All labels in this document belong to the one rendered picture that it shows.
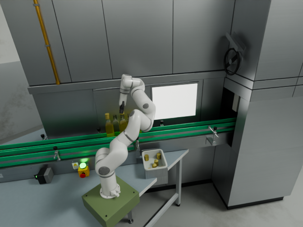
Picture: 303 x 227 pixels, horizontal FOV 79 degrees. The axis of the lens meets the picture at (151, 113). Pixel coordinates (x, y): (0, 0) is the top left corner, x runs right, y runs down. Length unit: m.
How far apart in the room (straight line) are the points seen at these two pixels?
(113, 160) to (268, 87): 1.18
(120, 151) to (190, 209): 1.42
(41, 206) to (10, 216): 0.17
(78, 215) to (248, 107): 1.37
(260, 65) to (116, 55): 1.03
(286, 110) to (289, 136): 0.28
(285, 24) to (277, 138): 0.89
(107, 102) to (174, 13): 0.86
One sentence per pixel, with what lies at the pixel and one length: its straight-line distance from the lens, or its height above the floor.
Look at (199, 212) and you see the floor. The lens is 2.22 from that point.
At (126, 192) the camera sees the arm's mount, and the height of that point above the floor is 0.84.
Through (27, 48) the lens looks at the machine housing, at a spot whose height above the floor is 1.67.
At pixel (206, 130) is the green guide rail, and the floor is 0.91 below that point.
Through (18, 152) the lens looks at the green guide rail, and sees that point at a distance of 1.76.
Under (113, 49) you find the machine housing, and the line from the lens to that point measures 1.50.
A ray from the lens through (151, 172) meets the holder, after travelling 1.41.
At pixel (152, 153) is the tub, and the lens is 1.56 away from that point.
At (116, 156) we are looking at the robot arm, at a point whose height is 1.18.
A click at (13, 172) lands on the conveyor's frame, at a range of 1.77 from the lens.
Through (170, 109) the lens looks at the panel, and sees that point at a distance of 1.67.
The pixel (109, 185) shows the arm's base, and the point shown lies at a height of 0.93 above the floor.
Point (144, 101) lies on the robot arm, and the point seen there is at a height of 1.38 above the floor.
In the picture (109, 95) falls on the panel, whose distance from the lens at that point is 1.56.
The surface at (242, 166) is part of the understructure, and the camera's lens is 1.87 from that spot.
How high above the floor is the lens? 1.79
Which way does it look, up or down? 26 degrees down
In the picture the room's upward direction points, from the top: 3 degrees counter-clockwise
